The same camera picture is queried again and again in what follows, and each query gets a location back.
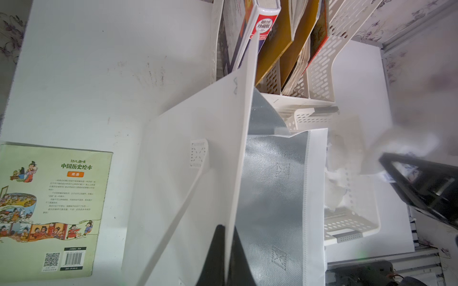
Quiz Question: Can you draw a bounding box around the colourful history book in organizer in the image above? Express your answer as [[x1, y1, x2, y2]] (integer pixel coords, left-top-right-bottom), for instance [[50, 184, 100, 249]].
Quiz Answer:
[[306, 0, 328, 69]]

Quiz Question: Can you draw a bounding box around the yellow book in organizer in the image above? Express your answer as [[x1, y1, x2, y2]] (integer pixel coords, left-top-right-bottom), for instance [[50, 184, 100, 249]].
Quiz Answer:
[[255, 0, 322, 85]]

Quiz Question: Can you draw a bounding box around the white blue-printed ice pack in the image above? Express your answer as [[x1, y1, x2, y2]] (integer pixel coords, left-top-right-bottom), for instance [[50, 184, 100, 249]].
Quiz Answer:
[[361, 124, 441, 183]]

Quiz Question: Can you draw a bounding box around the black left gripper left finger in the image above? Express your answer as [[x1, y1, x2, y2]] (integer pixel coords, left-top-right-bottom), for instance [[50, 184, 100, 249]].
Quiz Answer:
[[196, 225, 225, 286]]

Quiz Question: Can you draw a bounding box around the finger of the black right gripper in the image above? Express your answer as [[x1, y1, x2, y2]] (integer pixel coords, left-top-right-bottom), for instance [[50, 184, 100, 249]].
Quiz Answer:
[[379, 153, 458, 229]]

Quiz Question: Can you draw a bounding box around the white perforated file organizer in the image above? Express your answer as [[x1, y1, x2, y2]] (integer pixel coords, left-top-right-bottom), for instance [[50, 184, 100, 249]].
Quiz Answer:
[[210, 0, 384, 108]]

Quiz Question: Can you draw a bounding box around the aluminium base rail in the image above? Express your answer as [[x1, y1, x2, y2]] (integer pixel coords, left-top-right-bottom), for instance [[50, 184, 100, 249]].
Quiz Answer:
[[325, 247, 446, 286]]

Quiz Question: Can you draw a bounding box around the white insulated delivery bag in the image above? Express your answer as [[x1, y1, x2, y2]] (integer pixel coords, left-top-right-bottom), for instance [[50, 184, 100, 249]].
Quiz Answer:
[[122, 43, 328, 286]]

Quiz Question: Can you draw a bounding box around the red white thick book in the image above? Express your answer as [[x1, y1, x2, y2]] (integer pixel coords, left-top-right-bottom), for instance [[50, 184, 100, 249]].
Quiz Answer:
[[223, 0, 281, 73]]

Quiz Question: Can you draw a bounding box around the white perforated plastic tray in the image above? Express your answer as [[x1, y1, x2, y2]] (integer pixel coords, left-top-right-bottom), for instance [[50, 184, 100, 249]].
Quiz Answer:
[[275, 106, 380, 247]]

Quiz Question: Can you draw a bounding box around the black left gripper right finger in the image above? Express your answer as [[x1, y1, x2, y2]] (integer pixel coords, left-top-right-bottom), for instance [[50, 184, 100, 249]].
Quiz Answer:
[[229, 228, 256, 286]]

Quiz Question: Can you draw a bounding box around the green children's history book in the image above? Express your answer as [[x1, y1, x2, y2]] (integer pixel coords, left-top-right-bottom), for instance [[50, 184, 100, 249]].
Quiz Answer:
[[1, 144, 112, 283]]

